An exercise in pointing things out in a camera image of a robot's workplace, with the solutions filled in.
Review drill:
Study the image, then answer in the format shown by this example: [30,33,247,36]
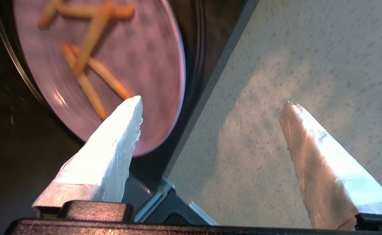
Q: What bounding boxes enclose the purple plate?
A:
[13,0,186,157]

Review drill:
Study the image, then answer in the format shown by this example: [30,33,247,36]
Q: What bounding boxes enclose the silver black microwave oven body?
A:
[0,0,260,226]

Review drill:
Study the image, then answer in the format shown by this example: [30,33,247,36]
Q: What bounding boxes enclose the right gripper right finger wrapped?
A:
[279,101,382,231]

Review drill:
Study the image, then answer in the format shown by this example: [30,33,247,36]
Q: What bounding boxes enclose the right gripper left finger wrapped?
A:
[32,96,143,218]

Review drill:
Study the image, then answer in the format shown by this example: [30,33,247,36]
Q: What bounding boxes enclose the french fry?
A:
[62,44,109,121]
[87,56,133,100]
[73,2,115,78]
[57,4,135,20]
[38,0,63,29]

